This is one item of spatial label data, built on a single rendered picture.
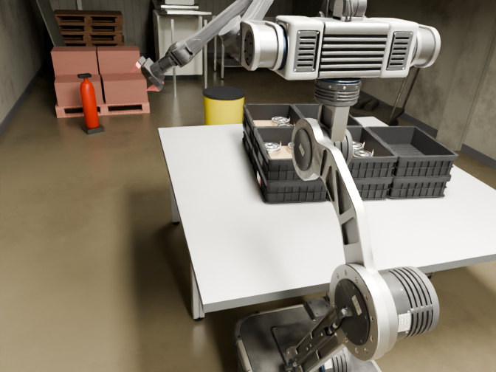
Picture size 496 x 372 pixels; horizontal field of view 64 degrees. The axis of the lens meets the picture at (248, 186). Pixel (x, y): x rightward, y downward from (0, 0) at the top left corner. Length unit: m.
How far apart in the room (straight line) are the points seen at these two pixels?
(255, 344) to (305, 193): 0.69
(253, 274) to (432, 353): 1.20
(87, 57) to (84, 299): 3.56
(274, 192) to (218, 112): 2.01
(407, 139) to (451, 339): 1.08
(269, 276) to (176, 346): 0.85
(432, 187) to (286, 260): 0.90
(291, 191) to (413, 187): 0.59
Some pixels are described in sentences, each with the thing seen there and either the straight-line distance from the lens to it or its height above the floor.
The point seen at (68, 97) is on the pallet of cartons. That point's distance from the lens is 5.19.
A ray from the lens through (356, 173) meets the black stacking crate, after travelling 1.88.
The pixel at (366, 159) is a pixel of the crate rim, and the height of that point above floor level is 0.92.
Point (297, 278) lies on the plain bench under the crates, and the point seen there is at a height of 0.70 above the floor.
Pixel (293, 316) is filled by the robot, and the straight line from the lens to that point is 1.96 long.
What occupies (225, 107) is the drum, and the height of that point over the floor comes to 0.53.
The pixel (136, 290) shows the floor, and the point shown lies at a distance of 2.44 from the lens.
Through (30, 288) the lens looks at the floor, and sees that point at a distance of 2.63.
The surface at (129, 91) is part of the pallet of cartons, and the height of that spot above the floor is 0.28.
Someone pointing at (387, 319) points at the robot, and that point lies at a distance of 1.02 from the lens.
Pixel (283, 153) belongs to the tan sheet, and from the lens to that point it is 2.04.
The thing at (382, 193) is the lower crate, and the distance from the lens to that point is 1.98.
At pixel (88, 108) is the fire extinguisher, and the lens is 4.61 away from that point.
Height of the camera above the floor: 1.64
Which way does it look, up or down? 28 degrees down
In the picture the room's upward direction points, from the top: 3 degrees clockwise
